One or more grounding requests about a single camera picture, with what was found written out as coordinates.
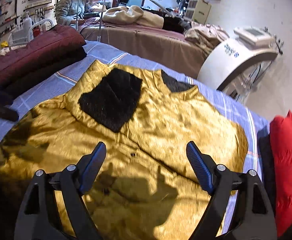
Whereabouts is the red down jacket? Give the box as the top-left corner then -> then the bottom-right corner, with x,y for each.
269,111 -> 292,237

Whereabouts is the arched floor lamp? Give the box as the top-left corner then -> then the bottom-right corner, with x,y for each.
99,0 -> 175,29

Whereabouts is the brown massage bed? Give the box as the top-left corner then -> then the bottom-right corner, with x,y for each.
78,18 -> 207,79

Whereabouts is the gold satin jacket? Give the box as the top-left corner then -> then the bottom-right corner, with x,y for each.
0,61 -> 248,239

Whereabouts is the white David B machine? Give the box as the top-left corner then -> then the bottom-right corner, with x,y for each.
197,26 -> 284,91

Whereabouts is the blue plaid bed sheet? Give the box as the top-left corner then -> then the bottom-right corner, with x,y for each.
0,42 -> 269,239

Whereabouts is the seated person in mask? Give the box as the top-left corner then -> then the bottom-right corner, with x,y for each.
55,0 -> 95,27

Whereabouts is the maroon folded coat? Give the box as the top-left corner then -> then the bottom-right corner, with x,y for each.
0,24 -> 86,99

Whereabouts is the cream fleece blanket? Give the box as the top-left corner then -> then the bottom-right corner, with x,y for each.
102,5 -> 164,29

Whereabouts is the beige crumpled jacket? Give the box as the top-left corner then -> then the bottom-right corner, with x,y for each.
184,21 -> 230,57

